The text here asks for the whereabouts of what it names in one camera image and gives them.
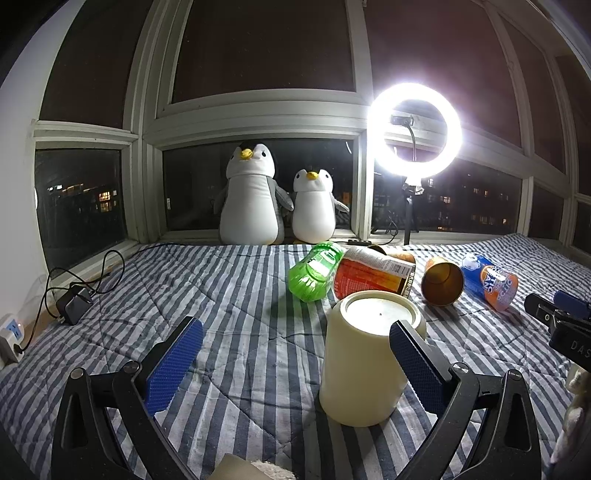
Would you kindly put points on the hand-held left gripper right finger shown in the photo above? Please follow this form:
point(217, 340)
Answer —
point(415, 369)

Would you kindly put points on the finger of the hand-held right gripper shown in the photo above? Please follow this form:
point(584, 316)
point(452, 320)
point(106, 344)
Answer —
point(542, 311)
point(575, 303)

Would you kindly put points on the blue striped blanket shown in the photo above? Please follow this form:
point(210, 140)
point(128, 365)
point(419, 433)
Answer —
point(249, 323)

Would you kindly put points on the white window frame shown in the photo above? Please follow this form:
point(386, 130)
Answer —
point(258, 117)

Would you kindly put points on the black phone holder clip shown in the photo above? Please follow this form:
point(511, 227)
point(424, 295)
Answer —
point(401, 120)

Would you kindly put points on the large penguin plush toy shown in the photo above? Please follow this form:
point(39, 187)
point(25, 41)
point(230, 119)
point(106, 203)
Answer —
point(249, 203)

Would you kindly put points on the gold metal cup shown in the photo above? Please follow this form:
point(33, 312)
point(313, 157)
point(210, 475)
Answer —
point(443, 281)

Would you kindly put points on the green plastic bottle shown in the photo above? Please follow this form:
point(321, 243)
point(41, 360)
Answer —
point(314, 277)

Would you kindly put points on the black tripod stand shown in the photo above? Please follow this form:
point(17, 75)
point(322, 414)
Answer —
point(410, 212)

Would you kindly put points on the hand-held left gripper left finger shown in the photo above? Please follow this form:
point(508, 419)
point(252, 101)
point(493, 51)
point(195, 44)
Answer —
point(175, 364)

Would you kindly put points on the black power adapter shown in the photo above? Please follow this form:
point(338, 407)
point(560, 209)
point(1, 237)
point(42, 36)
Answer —
point(74, 304)

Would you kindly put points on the orange labelled can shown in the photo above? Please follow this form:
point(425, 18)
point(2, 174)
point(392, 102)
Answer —
point(369, 272)

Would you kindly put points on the brown paper cup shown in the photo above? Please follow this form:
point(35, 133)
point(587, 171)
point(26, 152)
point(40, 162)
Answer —
point(400, 255)

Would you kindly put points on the person's right forearm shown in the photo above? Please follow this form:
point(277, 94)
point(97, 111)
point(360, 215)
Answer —
point(579, 415)

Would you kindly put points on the cream plastic cup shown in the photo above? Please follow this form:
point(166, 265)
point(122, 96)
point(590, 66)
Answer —
point(355, 350)

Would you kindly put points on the small penguin plush toy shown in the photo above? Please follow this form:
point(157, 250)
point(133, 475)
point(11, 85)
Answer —
point(314, 207)

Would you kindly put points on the white power strip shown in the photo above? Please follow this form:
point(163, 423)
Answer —
point(9, 339)

